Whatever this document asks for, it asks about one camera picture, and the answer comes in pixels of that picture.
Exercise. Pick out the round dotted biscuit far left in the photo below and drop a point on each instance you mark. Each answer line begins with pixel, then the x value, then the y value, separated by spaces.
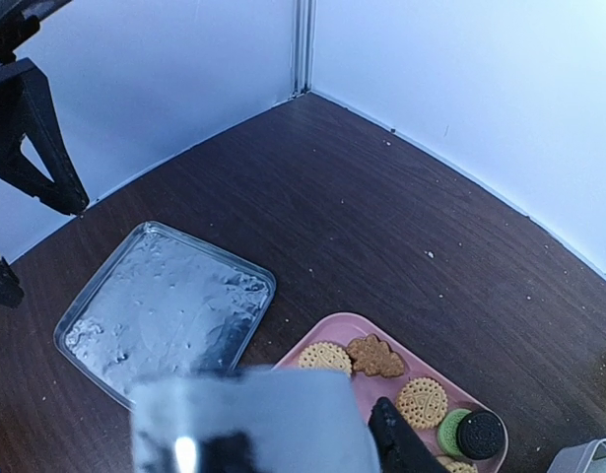
pixel 422 402

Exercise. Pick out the green sandwich cookie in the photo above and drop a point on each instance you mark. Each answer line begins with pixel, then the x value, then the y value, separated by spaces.
pixel 447 431

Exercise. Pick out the pink plastic tray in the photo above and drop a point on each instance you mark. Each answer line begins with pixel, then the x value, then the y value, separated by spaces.
pixel 340 328

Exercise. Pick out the lilac divided storage box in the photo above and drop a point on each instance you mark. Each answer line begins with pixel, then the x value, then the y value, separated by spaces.
pixel 583 458

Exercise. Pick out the clear plastic box lid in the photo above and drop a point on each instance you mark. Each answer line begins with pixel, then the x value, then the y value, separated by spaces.
pixel 163 303

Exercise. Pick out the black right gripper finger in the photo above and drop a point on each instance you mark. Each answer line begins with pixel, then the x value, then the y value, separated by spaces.
pixel 399 448

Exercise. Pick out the black sandwich cookie far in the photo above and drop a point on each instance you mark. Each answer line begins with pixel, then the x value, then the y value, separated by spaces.
pixel 480 435

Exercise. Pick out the brown flower cookie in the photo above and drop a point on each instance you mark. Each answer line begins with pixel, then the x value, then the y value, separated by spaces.
pixel 373 357

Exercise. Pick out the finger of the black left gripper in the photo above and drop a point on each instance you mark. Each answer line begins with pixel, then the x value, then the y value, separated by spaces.
pixel 33 157

